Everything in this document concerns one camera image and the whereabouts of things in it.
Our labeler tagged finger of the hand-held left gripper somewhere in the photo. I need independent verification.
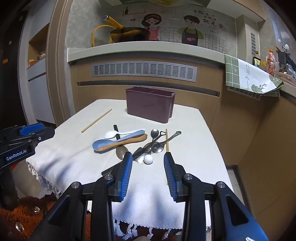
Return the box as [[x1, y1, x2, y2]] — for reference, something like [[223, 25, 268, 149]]
[[0, 123, 45, 139], [30, 126, 56, 149]]

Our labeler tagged green checked towel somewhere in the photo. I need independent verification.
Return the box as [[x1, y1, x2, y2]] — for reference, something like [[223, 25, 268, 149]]
[[224, 54, 284, 94]]

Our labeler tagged white shelf cabinet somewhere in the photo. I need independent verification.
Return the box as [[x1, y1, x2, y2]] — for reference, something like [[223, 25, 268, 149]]
[[17, 11, 56, 126]]

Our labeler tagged white plastic spoon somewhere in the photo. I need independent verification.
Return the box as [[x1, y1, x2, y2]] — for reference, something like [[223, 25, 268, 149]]
[[104, 129, 146, 139]]

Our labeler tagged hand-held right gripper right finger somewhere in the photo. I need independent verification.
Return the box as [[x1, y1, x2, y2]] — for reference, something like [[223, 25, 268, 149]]
[[164, 152, 270, 241]]

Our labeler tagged white fringed tablecloth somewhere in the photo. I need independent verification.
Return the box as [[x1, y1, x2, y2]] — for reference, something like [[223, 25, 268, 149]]
[[26, 99, 236, 240]]

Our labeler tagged black utensil rack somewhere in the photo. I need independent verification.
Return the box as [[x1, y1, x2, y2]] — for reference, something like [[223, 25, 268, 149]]
[[276, 46, 293, 70]]

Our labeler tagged frying pan with yellow handle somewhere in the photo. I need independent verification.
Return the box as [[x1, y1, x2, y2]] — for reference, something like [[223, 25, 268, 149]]
[[103, 15, 149, 43]]

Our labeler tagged small grey vent grille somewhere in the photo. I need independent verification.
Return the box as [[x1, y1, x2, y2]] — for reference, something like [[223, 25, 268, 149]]
[[227, 86, 260, 100]]

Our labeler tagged cartoon wall poster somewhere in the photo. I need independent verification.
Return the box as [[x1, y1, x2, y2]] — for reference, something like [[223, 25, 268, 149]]
[[122, 7, 226, 44]]

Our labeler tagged black-handled metal knife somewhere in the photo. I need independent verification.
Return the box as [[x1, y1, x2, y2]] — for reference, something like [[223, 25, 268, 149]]
[[101, 147, 151, 176]]

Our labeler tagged blue plastic spoon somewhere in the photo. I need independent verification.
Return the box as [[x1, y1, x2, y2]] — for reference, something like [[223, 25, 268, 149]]
[[92, 130, 145, 152]]

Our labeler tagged pink plastic basket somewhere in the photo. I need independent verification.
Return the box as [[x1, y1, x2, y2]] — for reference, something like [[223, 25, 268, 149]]
[[277, 71, 296, 87]]

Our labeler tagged speckled kitchen counter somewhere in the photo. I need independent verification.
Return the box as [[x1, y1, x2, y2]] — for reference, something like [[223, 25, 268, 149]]
[[68, 41, 296, 90]]

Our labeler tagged yellow-rimmed glass lid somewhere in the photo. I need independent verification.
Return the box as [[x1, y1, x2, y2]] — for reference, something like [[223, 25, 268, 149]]
[[92, 24, 116, 47]]

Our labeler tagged wooden spoon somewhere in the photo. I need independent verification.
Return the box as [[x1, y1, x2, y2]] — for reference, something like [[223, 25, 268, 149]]
[[97, 134, 148, 151]]

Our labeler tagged red shaggy carpet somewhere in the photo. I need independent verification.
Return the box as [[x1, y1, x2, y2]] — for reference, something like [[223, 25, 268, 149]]
[[0, 196, 93, 241]]

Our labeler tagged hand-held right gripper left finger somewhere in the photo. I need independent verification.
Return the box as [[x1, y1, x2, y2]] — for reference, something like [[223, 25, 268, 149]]
[[29, 152, 133, 241]]

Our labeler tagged metal spoon with ornate handle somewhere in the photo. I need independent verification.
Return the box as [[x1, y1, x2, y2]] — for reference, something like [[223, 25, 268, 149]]
[[151, 131, 182, 154]]

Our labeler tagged wooden counter cabinet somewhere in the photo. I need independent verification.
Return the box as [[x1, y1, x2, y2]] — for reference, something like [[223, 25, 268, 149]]
[[69, 58, 296, 220]]

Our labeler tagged metal peeler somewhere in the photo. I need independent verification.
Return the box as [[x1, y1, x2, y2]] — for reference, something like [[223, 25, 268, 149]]
[[148, 130, 167, 149]]

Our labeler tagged purple plastic utensil holder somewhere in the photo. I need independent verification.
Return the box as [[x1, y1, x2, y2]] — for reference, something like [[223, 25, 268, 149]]
[[125, 87, 176, 123]]

